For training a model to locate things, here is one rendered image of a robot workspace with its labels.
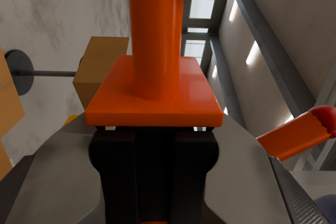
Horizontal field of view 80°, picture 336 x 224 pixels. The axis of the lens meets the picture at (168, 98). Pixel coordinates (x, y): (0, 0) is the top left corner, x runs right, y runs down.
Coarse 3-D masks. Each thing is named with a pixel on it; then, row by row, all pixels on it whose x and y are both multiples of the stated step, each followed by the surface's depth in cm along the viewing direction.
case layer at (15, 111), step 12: (0, 48) 89; (0, 60) 90; (0, 72) 90; (0, 84) 90; (12, 84) 97; (0, 96) 90; (12, 96) 97; (0, 108) 90; (12, 108) 97; (0, 120) 90; (12, 120) 98; (0, 132) 90
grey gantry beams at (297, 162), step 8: (328, 80) 221; (328, 88) 221; (320, 96) 232; (328, 96) 222; (320, 104) 231; (328, 104) 227; (304, 152) 261; (296, 160) 270; (304, 160) 268; (312, 160) 267; (288, 168) 286; (296, 168) 275
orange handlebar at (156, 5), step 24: (144, 0) 7; (168, 0) 7; (144, 24) 8; (168, 24) 8; (144, 48) 8; (168, 48) 8; (144, 72) 9; (168, 72) 9; (144, 96) 9; (168, 96) 9
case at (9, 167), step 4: (0, 140) 39; (0, 144) 39; (0, 148) 39; (0, 152) 39; (4, 152) 40; (0, 156) 39; (4, 156) 40; (0, 160) 39; (4, 160) 40; (8, 160) 41; (0, 164) 39; (4, 164) 40; (8, 164) 41; (0, 168) 39; (4, 168) 40; (8, 168) 41; (0, 172) 39; (4, 172) 40; (0, 176) 39
